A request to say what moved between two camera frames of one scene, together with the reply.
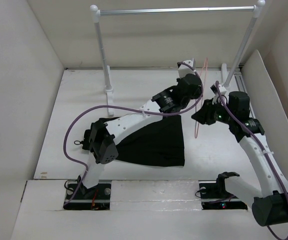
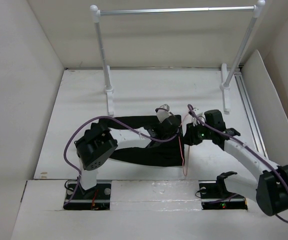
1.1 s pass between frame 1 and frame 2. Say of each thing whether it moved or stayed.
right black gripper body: moved
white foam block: stayed
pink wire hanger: moved
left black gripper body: moved
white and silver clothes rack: stayed
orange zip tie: stayed
